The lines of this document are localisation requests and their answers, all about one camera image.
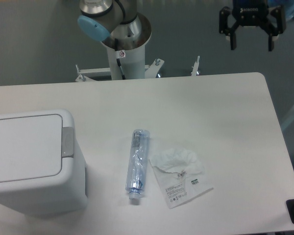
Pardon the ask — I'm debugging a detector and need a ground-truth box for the torn white plastic bag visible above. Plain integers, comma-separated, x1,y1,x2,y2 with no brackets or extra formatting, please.
149,148,213,209

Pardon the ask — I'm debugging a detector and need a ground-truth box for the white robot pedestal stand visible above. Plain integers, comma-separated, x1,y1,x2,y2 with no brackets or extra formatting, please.
74,12,201,83

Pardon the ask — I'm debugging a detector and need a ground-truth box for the crushed clear plastic bottle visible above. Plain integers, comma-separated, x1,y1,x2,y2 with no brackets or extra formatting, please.
125,129,150,200

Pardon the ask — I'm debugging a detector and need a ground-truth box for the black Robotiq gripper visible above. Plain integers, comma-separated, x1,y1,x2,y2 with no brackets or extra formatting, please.
219,0,286,51

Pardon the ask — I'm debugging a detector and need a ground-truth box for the blue plastic bag on floor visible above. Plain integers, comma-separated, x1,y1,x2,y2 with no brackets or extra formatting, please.
268,0,294,22

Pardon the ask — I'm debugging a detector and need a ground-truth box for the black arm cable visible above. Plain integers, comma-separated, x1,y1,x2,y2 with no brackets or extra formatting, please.
114,38,126,80

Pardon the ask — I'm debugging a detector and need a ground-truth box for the white push-lid trash can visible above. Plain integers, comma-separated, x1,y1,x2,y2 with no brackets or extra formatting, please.
0,109,88,216

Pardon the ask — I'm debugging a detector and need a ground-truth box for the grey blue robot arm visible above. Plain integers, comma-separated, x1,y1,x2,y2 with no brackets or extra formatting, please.
77,0,286,51

